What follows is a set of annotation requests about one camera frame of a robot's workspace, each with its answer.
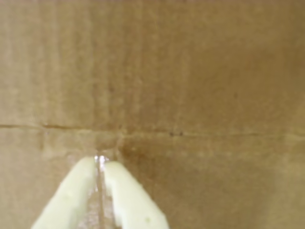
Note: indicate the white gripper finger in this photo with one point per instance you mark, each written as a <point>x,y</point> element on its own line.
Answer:
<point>69,202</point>
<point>135,205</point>

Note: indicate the brown cardboard sheet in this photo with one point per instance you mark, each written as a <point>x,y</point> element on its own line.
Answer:
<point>190,71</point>

